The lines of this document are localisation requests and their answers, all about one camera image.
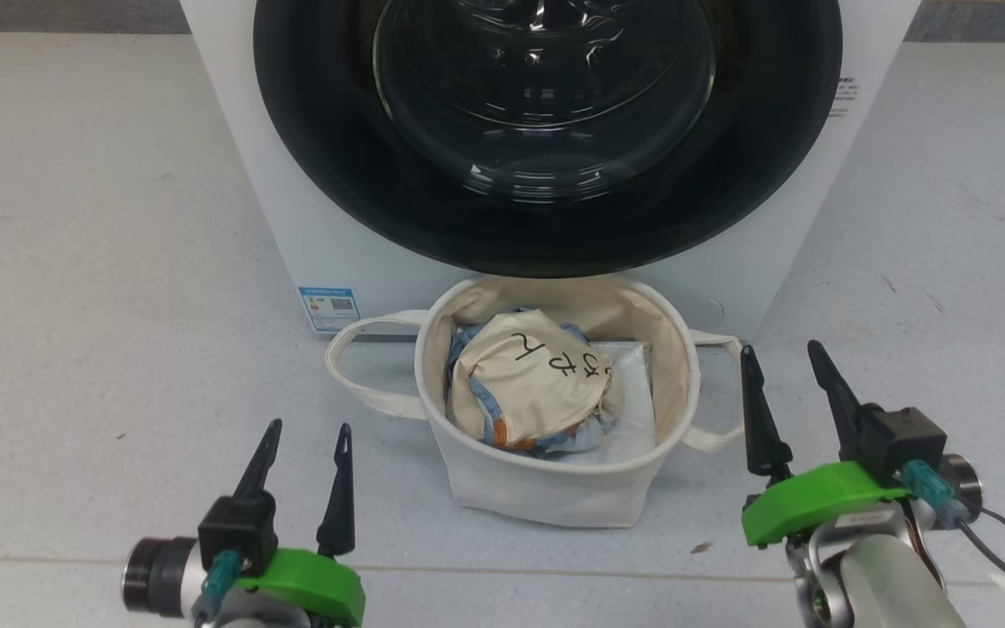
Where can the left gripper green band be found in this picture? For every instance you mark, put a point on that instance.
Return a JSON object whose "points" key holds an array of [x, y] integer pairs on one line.
{"points": [[311, 584]]}

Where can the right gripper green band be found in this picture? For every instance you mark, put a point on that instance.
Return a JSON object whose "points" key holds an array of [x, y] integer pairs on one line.
{"points": [[816, 501]]}

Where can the blue bear print garment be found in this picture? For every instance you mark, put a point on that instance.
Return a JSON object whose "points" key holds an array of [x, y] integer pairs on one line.
{"points": [[466, 338]]}

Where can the cream garment with black print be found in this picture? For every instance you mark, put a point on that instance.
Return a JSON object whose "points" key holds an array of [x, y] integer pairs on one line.
{"points": [[529, 384]]}

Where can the black round glass washer door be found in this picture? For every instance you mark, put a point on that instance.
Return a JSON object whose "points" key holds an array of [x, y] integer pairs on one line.
{"points": [[337, 174]]}

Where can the white sheet in basket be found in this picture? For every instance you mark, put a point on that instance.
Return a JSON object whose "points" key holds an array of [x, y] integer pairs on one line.
{"points": [[633, 410]]}

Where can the white canvas laundry basket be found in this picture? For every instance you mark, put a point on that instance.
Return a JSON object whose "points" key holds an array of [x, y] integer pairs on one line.
{"points": [[537, 497]]}

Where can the white front-load washing machine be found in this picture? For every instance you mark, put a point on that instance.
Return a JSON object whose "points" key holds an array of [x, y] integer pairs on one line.
{"points": [[311, 218]]}

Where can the blue energy label sticker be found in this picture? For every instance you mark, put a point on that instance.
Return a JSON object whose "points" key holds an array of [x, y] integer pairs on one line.
{"points": [[328, 307]]}

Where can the small printed text label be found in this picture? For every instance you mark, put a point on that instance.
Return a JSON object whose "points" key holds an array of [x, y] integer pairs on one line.
{"points": [[844, 96]]}

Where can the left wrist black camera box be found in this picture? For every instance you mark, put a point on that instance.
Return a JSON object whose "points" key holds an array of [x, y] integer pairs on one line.
{"points": [[236, 532]]}

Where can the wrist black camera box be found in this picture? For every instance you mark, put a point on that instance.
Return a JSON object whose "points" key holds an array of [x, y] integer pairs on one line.
{"points": [[236, 532], [904, 440]]}

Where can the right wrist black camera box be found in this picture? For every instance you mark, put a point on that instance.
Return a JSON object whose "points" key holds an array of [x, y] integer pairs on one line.
{"points": [[904, 440]]}

